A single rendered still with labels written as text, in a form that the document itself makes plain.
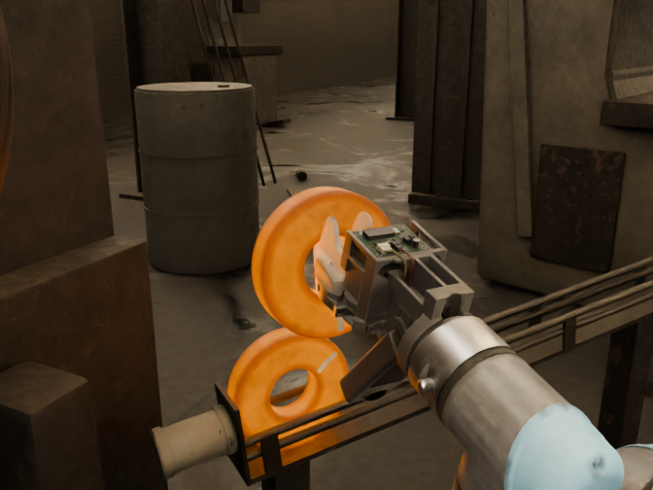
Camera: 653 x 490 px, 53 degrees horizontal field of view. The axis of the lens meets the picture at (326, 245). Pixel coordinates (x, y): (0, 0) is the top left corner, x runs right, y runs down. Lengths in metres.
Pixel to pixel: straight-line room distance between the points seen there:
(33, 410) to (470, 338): 0.41
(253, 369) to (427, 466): 1.19
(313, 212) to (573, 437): 0.33
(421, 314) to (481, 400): 0.09
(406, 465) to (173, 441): 1.19
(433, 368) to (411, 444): 1.51
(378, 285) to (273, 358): 0.29
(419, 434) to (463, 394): 1.58
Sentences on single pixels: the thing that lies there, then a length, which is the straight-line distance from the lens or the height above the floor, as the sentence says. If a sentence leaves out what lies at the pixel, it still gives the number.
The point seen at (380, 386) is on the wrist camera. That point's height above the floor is 0.83.
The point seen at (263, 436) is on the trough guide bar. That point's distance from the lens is 0.82.
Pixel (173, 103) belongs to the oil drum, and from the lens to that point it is 3.12.
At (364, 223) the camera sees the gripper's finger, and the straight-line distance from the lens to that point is 0.64.
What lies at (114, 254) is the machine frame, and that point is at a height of 0.87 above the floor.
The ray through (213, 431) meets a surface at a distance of 0.81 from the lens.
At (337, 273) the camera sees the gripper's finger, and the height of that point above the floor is 0.92.
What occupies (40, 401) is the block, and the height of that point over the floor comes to 0.80.
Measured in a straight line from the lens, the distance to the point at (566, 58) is 2.88.
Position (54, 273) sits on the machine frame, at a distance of 0.81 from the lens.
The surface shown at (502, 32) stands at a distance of 2.99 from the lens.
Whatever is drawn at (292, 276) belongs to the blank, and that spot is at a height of 0.90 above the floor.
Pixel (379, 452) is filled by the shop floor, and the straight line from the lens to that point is 1.96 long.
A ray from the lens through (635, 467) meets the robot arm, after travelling 0.59.
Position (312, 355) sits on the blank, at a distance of 0.82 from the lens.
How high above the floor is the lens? 1.13
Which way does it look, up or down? 18 degrees down
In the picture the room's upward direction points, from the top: straight up
